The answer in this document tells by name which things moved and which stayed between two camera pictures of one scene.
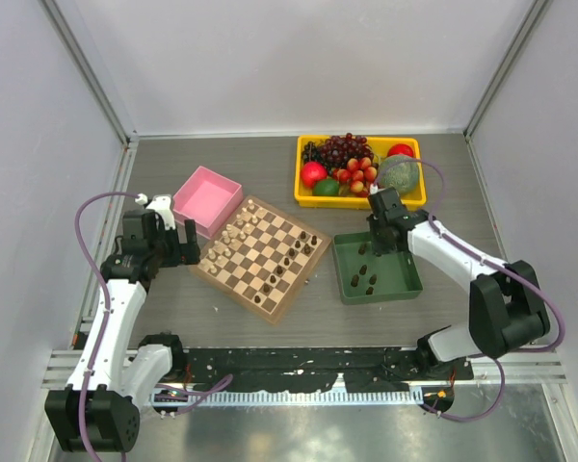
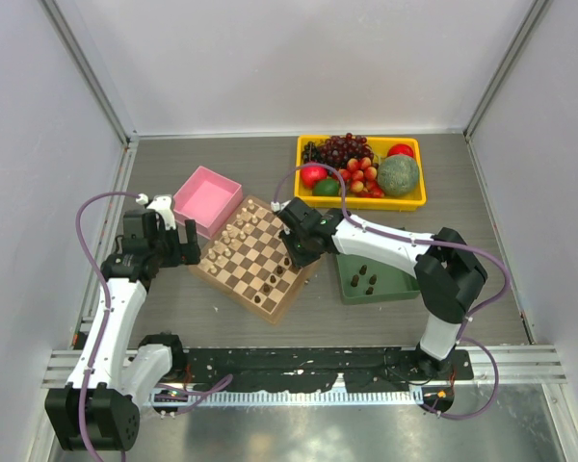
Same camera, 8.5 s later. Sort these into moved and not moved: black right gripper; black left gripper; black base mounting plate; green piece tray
Moved: black right gripper
Not moved: black base mounting plate; green piece tray; black left gripper
